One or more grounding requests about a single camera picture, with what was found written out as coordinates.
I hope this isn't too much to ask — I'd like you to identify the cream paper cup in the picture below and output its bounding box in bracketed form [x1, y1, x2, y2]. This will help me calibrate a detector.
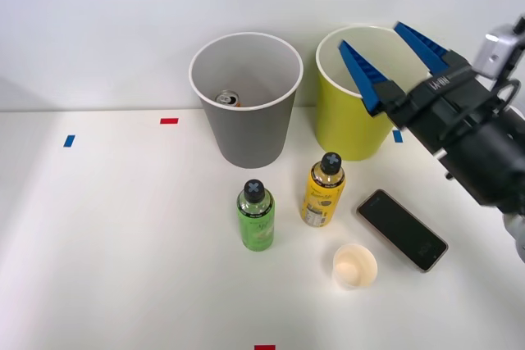
[331, 243, 378, 292]

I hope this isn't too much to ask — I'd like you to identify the green plastic bottle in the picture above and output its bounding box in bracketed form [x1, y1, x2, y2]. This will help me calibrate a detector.
[235, 179, 276, 252]

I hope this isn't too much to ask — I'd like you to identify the yellow plastic bottle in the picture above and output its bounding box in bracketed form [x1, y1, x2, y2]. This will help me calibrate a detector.
[301, 152, 347, 229]

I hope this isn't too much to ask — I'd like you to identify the grey plastic waste bin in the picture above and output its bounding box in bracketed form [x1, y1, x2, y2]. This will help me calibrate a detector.
[188, 32, 305, 170]

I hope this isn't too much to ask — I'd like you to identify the orange and silver drink can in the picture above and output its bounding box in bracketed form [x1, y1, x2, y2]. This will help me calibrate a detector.
[212, 88, 242, 109]

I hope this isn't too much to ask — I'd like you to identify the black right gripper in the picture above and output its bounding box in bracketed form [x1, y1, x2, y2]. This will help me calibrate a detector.
[338, 20, 509, 157]

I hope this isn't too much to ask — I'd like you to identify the yellow-green plastic waste bin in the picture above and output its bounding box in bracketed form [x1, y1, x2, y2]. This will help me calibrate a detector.
[314, 25, 431, 163]

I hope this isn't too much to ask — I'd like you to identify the black smartphone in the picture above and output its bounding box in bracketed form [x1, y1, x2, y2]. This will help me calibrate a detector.
[355, 189, 449, 274]

